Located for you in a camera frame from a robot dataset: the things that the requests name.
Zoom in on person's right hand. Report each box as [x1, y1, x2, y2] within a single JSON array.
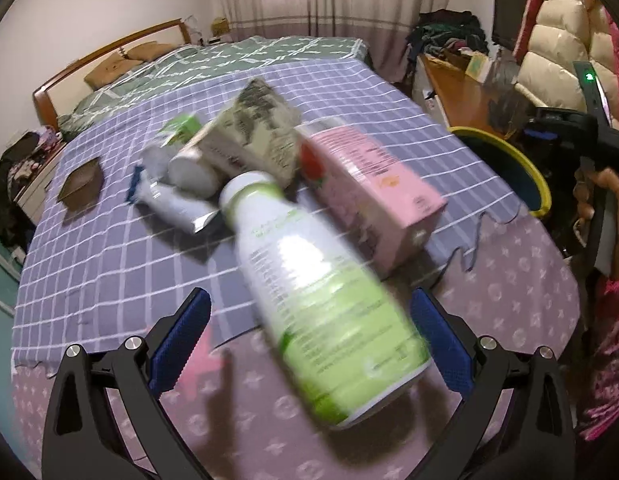
[[574, 168, 619, 281]]

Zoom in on pile of clothes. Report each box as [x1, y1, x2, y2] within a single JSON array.
[[406, 9, 488, 63]]

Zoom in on pink strawberry milk carton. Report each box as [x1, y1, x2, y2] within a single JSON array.
[[296, 117, 446, 276]]

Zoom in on white nightstand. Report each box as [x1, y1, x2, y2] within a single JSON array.
[[16, 142, 66, 226]]

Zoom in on yellow tissue box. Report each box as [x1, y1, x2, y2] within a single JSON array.
[[211, 18, 230, 37]]

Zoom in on wooden bed headboard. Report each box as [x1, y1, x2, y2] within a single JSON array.
[[32, 18, 191, 130]]

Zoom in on cream puffer jacket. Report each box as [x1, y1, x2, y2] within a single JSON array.
[[515, 0, 619, 129]]

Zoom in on brown pillow left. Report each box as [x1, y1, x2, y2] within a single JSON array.
[[84, 52, 142, 90]]

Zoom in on brown pillow right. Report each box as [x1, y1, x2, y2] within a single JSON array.
[[125, 41, 178, 62]]

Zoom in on brown pillow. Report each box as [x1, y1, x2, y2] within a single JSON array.
[[125, 41, 178, 62], [84, 52, 142, 90]]

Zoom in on black white patterned box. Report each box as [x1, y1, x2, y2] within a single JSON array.
[[186, 77, 302, 188]]

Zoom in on yellow rimmed trash bin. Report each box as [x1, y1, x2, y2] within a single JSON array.
[[449, 127, 552, 219]]

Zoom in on wooden desk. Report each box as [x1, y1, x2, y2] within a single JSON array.
[[411, 54, 503, 138]]

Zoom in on purple patterned cloth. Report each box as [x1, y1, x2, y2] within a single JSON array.
[[12, 214, 581, 479]]

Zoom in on white capped jar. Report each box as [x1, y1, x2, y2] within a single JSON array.
[[168, 146, 222, 198]]

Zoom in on pink patterned sleeve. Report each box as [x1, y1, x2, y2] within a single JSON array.
[[579, 278, 619, 441]]

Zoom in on black monitor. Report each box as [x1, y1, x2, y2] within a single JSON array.
[[492, 0, 527, 51]]

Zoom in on dark clothes on nightstand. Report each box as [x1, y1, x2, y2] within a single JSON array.
[[0, 126, 61, 252]]

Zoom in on black cable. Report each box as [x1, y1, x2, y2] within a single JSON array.
[[419, 211, 521, 291]]

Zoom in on white green drink bottle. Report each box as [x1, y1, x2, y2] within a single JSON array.
[[220, 171, 432, 428]]

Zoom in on blue checked tablecloth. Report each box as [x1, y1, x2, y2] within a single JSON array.
[[11, 59, 525, 373]]

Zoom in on blue silver foil pouch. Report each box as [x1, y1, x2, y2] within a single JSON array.
[[126, 165, 223, 235]]

